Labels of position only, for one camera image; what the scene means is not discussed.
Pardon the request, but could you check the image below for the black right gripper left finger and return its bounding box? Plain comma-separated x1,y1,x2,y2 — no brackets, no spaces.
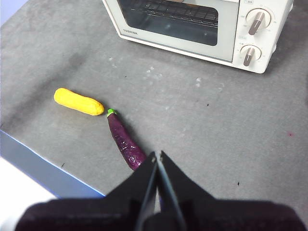
14,151,158,231

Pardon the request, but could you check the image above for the oven door with beige handle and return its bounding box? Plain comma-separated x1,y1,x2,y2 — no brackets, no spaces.
113,0,241,63

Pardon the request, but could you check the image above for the large beige oven knob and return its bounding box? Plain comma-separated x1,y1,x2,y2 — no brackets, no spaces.
245,8,272,36

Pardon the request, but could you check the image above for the white toaster oven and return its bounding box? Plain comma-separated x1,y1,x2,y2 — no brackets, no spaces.
101,0,295,74

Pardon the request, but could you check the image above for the yellow corn cob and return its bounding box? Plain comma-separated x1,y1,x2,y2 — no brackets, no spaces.
53,88,105,116

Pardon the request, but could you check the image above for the metal wire oven rack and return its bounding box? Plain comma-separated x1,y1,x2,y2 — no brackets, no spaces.
131,0,218,27

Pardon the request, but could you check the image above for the small beige oven knob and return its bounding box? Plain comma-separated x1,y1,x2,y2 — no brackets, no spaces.
240,44,262,67

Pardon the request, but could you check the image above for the purple eggplant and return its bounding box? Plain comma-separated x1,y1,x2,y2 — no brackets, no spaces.
106,108,147,171

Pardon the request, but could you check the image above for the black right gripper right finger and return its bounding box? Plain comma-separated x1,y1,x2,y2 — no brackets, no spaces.
160,151,308,231

